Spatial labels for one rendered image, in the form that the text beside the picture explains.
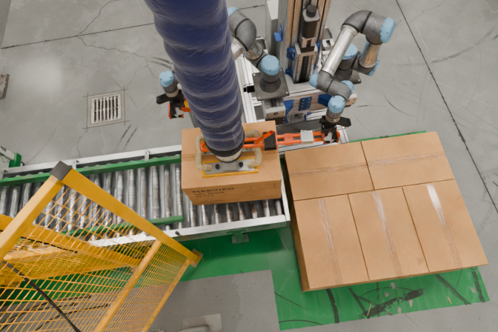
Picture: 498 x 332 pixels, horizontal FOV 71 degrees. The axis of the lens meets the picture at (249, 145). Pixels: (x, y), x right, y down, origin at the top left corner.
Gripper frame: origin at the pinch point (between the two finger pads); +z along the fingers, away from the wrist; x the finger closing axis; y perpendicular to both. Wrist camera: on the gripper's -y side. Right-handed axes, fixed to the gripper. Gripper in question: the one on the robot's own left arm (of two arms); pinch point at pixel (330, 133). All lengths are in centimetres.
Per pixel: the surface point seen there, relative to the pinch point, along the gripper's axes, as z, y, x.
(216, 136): -32, 62, 11
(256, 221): 62, 48, 32
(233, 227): 62, 65, 34
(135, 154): 60, 136, -29
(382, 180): 67, -47, 10
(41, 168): 60, 209, -25
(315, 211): 67, 6, 28
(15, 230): -89, 112, 63
